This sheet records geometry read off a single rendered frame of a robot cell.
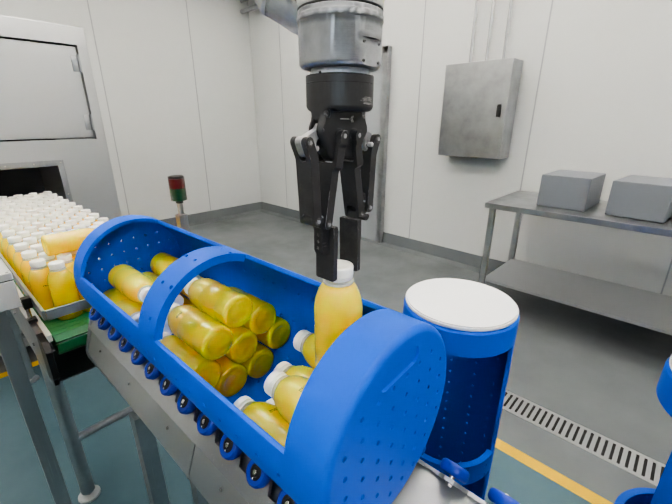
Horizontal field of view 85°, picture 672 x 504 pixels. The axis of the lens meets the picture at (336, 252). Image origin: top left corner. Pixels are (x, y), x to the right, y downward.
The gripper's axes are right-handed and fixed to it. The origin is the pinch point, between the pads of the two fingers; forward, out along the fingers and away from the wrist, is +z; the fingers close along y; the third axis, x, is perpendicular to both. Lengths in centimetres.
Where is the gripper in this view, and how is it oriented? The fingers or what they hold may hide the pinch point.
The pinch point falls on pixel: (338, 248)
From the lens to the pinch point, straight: 47.0
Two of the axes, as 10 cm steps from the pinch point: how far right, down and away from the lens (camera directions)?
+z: 0.0, 9.4, 3.4
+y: 6.7, -2.5, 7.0
